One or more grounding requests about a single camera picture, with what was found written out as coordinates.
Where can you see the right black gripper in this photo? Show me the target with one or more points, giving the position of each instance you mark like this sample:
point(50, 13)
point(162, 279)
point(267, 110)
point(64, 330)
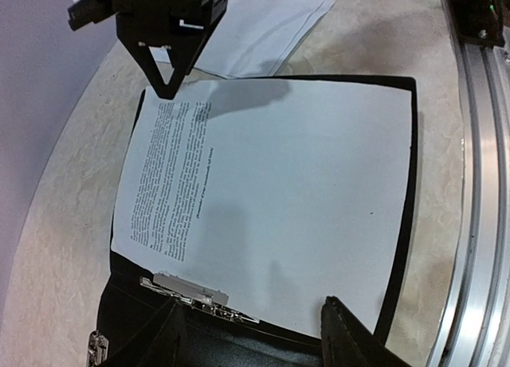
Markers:
point(184, 43)

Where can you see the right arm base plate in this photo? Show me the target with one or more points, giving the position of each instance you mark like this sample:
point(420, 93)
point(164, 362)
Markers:
point(479, 22)

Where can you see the white printed sheet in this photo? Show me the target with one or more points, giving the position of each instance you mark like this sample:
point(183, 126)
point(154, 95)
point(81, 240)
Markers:
point(267, 195)

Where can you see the aluminium front rail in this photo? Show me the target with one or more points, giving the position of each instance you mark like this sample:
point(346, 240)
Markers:
point(474, 326)

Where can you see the white paper stack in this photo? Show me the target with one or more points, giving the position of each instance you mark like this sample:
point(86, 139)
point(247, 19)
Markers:
point(255, 37)

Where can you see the black clip folder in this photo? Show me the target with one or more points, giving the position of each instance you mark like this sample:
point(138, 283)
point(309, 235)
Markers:
point(126, 308)

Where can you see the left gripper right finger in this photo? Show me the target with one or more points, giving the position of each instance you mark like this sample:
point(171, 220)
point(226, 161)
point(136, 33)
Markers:
point(347, 342)

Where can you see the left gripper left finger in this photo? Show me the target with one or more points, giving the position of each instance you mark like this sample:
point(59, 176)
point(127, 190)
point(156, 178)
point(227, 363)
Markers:
point(159, 342)

